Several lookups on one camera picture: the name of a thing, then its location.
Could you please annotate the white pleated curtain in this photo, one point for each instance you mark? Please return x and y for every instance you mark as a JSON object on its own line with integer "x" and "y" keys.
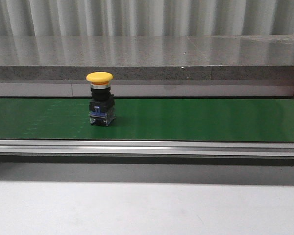
{"x": 146, "y": 17}

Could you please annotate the grey stone counter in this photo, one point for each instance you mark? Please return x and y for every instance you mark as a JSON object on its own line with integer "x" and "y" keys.
{"x": 158, "y": 66}

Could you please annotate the aluminium conveyor frame rail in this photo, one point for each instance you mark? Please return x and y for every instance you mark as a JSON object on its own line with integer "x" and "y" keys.
{"x": 121, "y": 148}

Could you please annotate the green conveyor belt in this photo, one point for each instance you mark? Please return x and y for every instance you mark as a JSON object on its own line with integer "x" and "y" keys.
{"x": 261, "y": 120}

